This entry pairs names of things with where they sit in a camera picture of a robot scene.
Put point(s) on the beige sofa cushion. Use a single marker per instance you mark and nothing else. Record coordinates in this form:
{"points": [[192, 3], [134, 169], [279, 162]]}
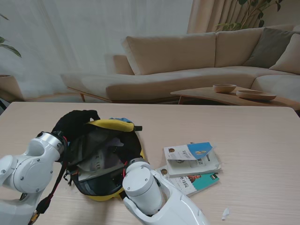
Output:
{"points": [[290, 58]]}

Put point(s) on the wooden coffee table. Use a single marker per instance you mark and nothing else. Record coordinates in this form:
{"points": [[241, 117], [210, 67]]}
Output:
{"points": [[204, 95]]}

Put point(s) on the white and blue cover book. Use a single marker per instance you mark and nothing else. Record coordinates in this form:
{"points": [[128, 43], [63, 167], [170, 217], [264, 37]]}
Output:
{"points": [[180, 154]]}

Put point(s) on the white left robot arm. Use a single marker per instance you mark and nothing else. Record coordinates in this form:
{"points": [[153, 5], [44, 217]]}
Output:
{"points": [[30, 171]]}

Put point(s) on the black stand leg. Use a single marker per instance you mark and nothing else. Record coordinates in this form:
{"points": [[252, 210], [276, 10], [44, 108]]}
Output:
{"points": [[2, 104]]}

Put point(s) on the grey sofa cushion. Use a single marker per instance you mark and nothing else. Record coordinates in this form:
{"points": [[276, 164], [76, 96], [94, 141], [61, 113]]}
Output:
{"points": [[267, 49]]}

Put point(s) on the purple cover book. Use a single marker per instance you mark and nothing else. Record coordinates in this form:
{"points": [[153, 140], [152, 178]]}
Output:
{"points": [[98, 164]]}

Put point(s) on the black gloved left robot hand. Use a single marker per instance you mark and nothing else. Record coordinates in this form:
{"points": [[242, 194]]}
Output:
{"points": [[72, 122]]}

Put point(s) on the small white paper scrap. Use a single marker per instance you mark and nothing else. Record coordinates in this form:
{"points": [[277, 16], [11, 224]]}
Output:
{"points": [[225, 212]]}

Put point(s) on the small wooden bowl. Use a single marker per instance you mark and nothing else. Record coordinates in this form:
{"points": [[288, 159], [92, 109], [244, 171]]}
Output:
{"points": [[224, 89]]}

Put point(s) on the white and teal cover book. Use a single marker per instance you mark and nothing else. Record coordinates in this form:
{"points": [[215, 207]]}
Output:
{"points": [[201, 182]]}

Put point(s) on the tall green leafy plant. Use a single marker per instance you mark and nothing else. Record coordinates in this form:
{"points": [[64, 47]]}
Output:
{"points": [[230, 26]]}

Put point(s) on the beige pleated curtain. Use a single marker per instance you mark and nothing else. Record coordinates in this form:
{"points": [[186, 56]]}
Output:
{"points": [[206, 16]]}

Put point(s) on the beige plant pot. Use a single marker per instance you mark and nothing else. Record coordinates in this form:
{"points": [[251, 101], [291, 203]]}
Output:
{"points": [[9, 89]]}

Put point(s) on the yellow and blue school bag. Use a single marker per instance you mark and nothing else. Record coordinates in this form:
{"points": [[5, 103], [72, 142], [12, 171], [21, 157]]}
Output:
{"points": [[112, 125]]}

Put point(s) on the wide shallow wooden bowl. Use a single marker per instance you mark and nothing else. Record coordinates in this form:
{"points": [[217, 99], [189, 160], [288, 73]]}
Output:
{"points": [[255, 96]]}

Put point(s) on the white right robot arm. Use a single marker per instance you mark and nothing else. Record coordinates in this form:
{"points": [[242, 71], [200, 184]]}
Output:
{"points": [[145, 187]]}

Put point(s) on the green plant with long leaves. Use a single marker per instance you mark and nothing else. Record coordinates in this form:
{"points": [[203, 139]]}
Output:
{"points": [[11, 49]]}

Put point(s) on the beige sectional sofa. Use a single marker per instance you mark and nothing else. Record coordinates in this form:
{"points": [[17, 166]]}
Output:
{"points": [[164, 82]]}

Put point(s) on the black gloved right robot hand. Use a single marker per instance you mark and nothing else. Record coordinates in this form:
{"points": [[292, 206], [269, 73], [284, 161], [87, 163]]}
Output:
{"points": [[116, 181]]}

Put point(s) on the sheer white curtain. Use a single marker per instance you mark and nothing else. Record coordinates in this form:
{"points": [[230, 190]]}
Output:
{"points": [[70, 35]]}

